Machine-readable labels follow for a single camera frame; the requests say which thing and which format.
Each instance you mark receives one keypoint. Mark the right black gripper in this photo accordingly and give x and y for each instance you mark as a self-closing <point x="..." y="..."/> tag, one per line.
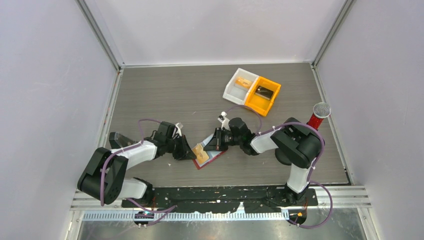
<point x="216" y="143"/>

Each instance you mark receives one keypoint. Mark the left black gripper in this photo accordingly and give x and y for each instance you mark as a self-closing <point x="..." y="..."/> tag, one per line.
<point x="185" y="152"/>

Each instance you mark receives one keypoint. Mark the red card holder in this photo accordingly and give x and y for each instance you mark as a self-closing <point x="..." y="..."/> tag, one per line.
<point x="212" y="154"/>

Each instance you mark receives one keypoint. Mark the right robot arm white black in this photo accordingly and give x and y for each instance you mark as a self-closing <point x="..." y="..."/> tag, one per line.
<point x="299" y="179"/>

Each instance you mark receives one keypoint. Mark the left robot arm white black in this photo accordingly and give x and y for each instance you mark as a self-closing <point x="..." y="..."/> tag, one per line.
<point x="104" y="177"/>

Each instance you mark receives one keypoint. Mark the orange card in white bin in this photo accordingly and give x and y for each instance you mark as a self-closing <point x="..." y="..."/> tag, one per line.
<point x="240" y="81"/>

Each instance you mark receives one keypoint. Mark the black card in orange bin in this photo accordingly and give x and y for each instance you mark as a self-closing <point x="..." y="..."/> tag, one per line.
<point x="264" y="93"/>

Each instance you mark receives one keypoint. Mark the white plastic bin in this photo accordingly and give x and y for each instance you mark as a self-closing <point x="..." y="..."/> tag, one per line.
<point x="238" y="94"/>

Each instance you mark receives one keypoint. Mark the orange plastic bin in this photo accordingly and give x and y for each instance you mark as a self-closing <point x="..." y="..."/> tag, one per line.
<point x="259" y="104"/>

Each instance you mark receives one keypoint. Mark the red microphone on black stand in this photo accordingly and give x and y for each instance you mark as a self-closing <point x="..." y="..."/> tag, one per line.
<point x="319" y="114"/>

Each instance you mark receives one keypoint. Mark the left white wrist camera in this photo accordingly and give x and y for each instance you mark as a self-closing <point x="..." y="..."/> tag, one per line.
<point x="178" y="130"/>

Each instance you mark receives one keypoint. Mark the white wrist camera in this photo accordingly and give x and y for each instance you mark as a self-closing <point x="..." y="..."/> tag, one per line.
<point x="178" y="130"/>
<point x="222" y="118"/>

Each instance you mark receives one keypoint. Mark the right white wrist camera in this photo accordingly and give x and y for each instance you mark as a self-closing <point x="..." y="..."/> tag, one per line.
<point x="222" y="118"/>

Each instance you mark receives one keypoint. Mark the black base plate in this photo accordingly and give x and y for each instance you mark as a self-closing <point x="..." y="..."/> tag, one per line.
<point x="222" y="199"/>

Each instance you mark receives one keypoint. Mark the aluminium front rail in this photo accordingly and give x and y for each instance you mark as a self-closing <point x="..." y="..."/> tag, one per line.
<point x="331" y="199"/>

